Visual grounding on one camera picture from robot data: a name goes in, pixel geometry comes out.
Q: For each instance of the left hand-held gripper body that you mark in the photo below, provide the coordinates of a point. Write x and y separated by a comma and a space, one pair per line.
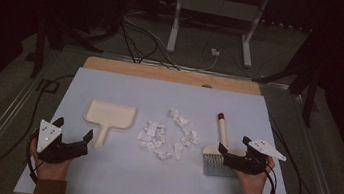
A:
49, 134

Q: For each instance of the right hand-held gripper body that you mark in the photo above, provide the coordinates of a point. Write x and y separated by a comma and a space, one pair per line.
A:
248, 162

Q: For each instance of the cream brush with red tip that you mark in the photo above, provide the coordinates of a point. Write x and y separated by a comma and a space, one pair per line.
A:
222, 130

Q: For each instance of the cream plastic dustpan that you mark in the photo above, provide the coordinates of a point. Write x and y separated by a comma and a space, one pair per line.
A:
110, 115

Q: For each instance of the pile of white paper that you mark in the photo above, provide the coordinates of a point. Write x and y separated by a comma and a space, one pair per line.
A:
152, 131

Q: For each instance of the person's right hand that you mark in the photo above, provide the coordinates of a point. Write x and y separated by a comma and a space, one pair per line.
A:
254, 185

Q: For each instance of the person's left hand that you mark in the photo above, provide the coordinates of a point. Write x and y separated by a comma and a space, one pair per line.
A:
52, 170

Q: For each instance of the black tripod stand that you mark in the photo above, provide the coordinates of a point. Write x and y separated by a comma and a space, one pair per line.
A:
39, 49
309, 101

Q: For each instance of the white plug adapter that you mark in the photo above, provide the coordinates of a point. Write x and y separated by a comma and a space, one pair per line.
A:
215, 52

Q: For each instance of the white metal stand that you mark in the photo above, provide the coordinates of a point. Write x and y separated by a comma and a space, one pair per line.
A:
174, 26

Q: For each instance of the black equipment rack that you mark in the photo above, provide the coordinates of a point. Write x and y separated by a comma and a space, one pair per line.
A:
115, 2

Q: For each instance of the aluminium floor rail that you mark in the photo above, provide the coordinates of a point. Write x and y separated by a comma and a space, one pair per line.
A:
318, 170
6, 115

